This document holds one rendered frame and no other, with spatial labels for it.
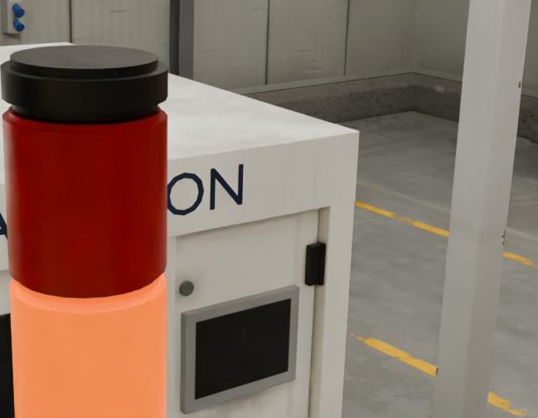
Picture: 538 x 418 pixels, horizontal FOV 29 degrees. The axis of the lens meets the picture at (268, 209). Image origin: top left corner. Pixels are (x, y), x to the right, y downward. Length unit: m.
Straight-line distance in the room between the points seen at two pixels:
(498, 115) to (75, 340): 2.62
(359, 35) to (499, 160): 8.37
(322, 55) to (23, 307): 10.60
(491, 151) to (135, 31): 6.77
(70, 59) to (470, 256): 2.72
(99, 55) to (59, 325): 0.08
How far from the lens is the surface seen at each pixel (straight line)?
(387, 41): 11.59
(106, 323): 0.32
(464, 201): 2.98
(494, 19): 2.85
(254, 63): 10.31
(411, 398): 5.24
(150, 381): 0.34
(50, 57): 0.32
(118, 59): 0.32
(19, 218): 0.32
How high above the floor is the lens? 2.39
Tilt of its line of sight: 17 degrees down
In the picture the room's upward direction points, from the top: 2 degrees clockwise
